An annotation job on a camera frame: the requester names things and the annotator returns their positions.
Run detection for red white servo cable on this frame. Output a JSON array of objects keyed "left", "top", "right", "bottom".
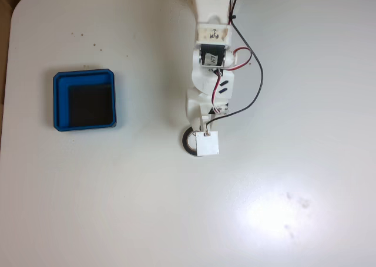
[
  {"left": 211, "top": 46, "right": 254, "bottom": 116},
  {"left": 225, "top": 0, "right": 241, "bottom": 25}
]

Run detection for white square camera box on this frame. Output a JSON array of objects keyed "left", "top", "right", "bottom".
[{"left": 194, "top": 130, "right": 220, "bottom": 157}]

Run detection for black liner pad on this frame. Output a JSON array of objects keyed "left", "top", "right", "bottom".
[{"left": 68, "top": 84, "right": 114, "bottom": 127}]

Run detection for blue square box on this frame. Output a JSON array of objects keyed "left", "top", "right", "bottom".
[{"left": 52, "top": 68, "right": 119, "bottom": 132}]

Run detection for black tape roll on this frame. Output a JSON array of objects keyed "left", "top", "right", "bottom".
[{"left": 181, "top": 126, "right": 207, "bottom": 158}]

